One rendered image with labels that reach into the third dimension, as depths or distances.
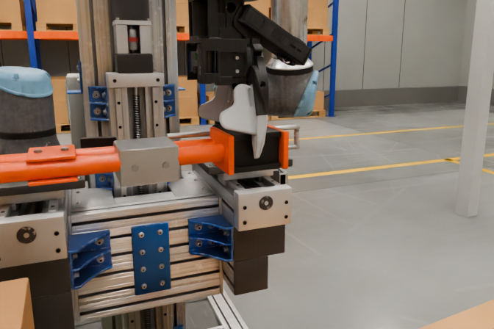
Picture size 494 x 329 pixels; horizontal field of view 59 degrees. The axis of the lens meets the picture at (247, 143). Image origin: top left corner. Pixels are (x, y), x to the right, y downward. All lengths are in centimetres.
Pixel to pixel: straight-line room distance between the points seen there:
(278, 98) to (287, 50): 49
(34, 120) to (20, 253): 28
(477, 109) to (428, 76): 864
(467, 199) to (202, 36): 349
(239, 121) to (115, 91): 62
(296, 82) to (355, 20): 987
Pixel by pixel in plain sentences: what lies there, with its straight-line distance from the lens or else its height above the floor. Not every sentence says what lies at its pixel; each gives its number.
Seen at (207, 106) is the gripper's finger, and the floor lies 123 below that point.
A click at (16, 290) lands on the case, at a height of 95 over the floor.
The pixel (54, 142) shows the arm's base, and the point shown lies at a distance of 106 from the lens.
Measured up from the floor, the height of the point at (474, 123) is 77.
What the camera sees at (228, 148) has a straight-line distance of 53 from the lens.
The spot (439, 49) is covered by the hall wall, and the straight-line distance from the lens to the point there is 1256.
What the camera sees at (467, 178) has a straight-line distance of 387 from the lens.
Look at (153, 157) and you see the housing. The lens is 52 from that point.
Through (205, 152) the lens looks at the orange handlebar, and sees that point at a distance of 54.
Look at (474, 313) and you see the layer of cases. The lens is 154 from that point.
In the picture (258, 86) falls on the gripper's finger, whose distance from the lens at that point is 53.
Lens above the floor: 131
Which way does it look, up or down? 12 degrees down
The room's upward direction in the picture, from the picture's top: straight up
